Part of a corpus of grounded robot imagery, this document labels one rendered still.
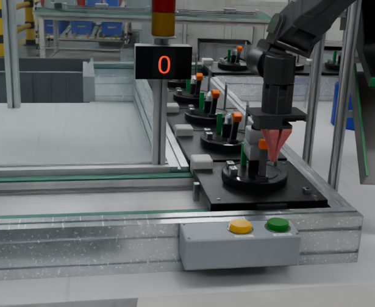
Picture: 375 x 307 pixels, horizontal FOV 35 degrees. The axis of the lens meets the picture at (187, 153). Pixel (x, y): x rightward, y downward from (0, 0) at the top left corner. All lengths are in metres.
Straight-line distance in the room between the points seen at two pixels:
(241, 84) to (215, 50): 4.26
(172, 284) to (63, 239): 0.21
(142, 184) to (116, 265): 0.28
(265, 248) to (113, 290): 0.28
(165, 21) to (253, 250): 0.51
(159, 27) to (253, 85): 1.25
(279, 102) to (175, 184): 0.37
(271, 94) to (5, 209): 0.59
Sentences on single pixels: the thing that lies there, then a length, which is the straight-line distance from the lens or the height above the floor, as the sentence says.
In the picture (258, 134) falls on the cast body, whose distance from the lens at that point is 1.23.
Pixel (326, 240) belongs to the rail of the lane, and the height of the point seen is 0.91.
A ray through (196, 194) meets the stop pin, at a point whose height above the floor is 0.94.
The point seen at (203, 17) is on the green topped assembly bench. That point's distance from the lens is 6.31.
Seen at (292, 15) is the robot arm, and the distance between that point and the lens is 1.08.
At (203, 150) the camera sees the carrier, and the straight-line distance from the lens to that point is 1.46.
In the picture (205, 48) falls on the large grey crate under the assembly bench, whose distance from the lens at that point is 6.70.
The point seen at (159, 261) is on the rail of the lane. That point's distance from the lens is 1.13.
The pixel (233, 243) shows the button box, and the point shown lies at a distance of 1.05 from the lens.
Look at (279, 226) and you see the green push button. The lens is 1.08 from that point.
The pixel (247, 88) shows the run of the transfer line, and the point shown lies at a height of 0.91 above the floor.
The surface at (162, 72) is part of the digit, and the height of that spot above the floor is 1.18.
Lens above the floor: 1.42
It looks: 18 degrees down
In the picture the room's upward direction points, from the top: 2 degrees clockwise
